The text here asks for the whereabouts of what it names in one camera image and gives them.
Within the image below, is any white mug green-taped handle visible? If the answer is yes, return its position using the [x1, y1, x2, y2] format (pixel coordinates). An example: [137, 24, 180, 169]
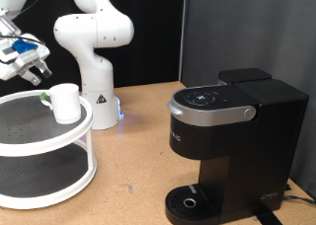
[39, 83, 82, 125]

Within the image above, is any wrist camera blue mount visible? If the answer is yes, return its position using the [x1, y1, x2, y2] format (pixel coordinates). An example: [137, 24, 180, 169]
[0, 37, 40, 65]

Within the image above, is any black curtain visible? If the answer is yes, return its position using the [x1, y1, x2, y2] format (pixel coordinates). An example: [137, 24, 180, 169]
[0, 0, 186, 98]

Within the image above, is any white two-tier turntable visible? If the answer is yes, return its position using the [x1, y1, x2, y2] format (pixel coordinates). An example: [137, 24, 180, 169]
[0, 89, 98, 210]

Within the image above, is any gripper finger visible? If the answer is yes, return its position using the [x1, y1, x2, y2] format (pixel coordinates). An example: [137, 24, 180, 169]
[18, 66, 42, 87]
[34, 58, 53, 80]

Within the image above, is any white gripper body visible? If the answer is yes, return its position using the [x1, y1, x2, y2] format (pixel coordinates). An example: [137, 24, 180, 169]
[0, 33, 51, 82]

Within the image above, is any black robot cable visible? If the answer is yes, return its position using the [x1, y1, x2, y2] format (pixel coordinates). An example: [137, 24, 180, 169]
[0, 34, 46, 45]

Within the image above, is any coffee machine power cable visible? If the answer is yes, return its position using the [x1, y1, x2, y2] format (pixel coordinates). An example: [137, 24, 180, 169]
[283, 194, 316, 206]

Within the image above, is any black Keurig coffee machine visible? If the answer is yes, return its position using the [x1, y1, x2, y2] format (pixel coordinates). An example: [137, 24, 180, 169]
[165, 78, 310, 225]

